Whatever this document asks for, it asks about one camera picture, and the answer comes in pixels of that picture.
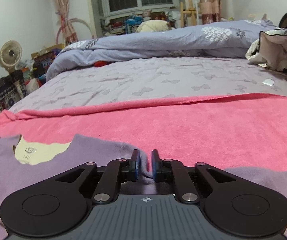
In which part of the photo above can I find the purple sweater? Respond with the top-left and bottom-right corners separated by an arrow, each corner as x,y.
0,134 -> 287,239

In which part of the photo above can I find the patterned cloth covered cabinet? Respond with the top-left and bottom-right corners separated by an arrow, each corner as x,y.
0,70 -> 28,112

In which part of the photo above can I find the lavender bed sheet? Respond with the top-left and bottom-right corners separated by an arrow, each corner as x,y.
11,57 -> 287,113

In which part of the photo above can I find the cream desk fan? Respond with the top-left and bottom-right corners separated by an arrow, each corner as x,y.
0,40 -> 22,74

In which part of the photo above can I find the pink towel blanket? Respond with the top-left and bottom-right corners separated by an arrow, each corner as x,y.
0,93 -> 287,171

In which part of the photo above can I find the colourful toy box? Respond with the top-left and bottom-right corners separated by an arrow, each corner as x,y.
31,43 -> 64,78

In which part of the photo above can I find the cream pillow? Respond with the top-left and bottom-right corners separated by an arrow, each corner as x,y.
136,20 -> 172,33

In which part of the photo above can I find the blue plush toy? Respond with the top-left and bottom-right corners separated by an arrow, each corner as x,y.
125,15 -> 143,27

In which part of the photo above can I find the pink hula hoop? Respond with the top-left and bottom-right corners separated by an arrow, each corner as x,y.
56,18 -> 96,45

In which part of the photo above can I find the blue-grey duvet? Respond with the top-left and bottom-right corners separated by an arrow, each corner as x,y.
46,20 -> 276,81

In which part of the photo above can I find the wooden easel stand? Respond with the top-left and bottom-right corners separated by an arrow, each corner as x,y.
180,0 -> 199,28

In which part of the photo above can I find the pink left curtain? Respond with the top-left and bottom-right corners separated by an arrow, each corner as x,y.
55,0 -> 78,44

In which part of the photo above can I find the pink curtain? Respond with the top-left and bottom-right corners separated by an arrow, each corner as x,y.
197,0 -> 222,25
55,0 -> 78,44

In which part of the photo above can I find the pink right curtain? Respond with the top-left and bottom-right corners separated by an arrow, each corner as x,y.
197,0 -> 222,25

